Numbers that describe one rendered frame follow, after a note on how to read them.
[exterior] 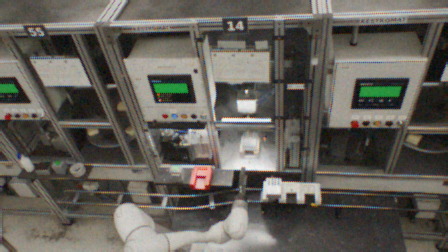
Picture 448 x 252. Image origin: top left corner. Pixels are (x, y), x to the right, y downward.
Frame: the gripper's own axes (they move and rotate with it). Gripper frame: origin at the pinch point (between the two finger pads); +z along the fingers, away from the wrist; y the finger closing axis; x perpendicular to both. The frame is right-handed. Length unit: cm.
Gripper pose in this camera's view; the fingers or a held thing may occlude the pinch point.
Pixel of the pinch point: (243, 175)
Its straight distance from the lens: 226.7
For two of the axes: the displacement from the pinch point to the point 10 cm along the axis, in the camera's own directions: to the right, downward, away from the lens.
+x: -9.8, -0.2, 1.7
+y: -1.1, -7.1, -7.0
